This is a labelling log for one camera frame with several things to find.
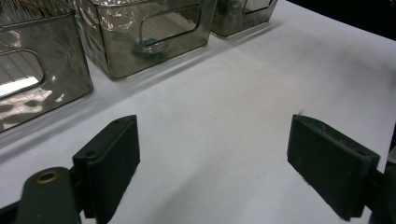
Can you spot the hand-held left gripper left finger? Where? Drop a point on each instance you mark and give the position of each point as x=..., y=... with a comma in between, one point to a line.
x=109, y=161

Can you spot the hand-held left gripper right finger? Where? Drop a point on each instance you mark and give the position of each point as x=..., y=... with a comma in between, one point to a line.
x=327, y=161

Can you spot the smoky clear plastic bin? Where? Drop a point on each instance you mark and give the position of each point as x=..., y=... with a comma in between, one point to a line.
x=118, y=37
x=62, y=62
x=227, y=21

